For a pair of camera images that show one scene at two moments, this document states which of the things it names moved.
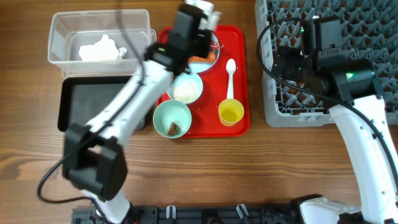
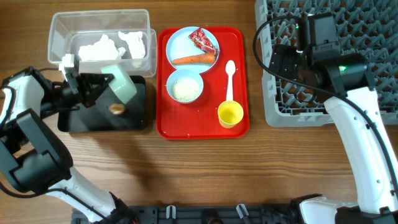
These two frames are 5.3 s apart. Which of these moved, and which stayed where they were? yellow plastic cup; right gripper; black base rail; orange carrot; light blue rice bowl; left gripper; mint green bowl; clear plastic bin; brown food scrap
Moved: brown food scrap; left gripper; mint green bowl
Stayed: clear plastic bin; black base rail; orange carrot; right gripper; yellow plastic cup; light blue rice bowl
